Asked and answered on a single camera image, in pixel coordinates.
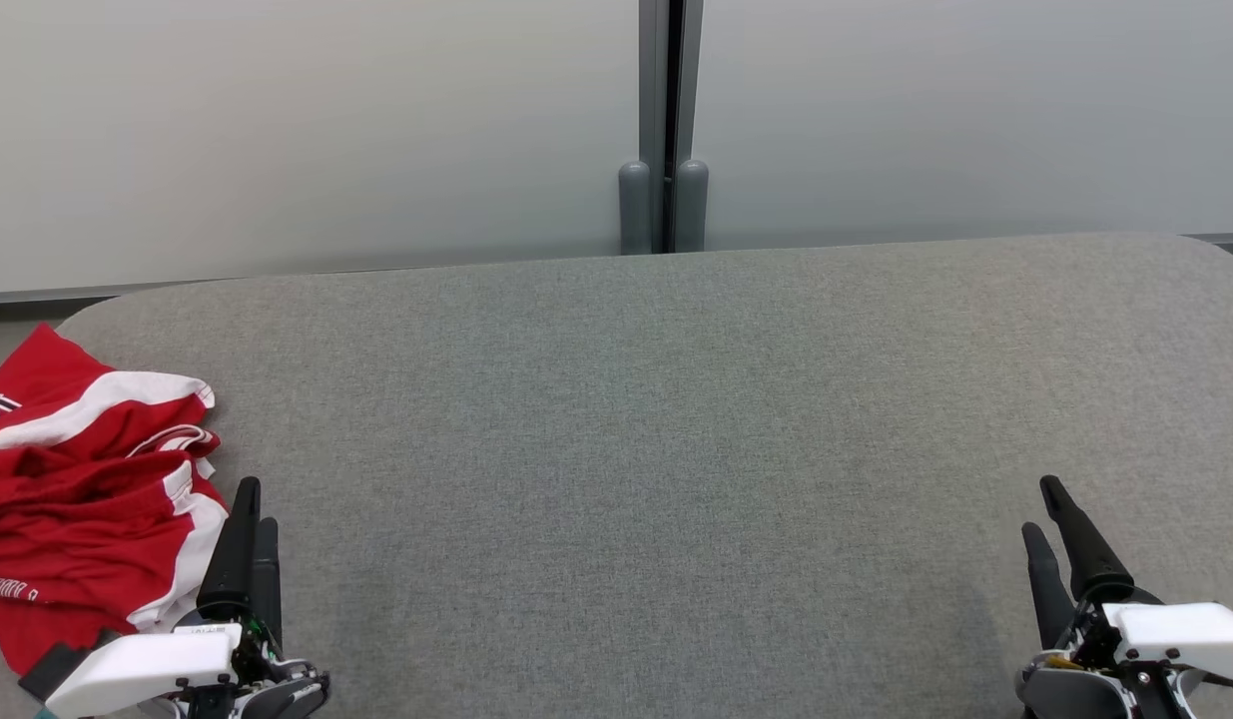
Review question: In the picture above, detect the grey metal partition post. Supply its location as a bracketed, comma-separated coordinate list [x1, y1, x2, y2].
[638, 0, 705, 254]

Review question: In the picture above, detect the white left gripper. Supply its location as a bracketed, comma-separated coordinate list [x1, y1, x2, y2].
[45, 477, 330, 719]

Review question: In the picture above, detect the red basketball jersey number 23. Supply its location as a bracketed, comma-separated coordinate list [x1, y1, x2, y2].
[0, 424, 231, 678]

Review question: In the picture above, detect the grey cylindrical post cover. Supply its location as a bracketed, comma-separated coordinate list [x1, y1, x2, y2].
[674, 158, 710, 253]
[618, 160, 654, 256]

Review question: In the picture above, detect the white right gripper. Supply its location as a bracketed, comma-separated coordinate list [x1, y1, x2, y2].
[1015, 475, 1233, 719]

